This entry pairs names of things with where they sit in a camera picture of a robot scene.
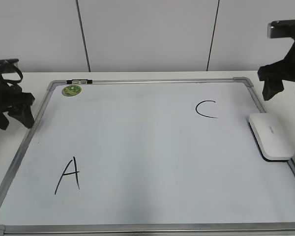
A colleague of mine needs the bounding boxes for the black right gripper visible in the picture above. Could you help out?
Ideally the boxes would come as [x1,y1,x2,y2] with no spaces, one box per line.
[258,40,295,101]

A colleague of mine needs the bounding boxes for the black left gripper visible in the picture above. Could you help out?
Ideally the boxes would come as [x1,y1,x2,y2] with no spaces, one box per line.
[0,64,35,130]

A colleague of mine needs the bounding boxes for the white whiteboard eraser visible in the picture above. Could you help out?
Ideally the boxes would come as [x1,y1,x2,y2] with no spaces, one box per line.
[248,113,295,162]

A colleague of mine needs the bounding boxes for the green round magnet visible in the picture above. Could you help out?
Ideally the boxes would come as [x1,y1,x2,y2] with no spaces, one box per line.
[61,85,82,97]

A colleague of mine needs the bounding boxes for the black silver hanging clip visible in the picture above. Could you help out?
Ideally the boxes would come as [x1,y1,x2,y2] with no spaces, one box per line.
[66,79,93,85]

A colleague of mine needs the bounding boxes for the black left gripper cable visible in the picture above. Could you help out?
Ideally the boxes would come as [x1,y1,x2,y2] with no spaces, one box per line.
[0,64,24,86]

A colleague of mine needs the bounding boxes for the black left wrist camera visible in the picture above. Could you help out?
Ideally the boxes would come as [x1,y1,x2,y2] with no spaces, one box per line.
[0,59,19,66]

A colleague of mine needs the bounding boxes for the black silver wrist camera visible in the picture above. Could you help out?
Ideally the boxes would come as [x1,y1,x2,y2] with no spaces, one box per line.
[267,20,295,39]

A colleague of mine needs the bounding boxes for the white whiteboard with aluminium frame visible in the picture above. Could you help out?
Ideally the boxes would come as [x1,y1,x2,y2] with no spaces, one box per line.
[0,77,295,236]

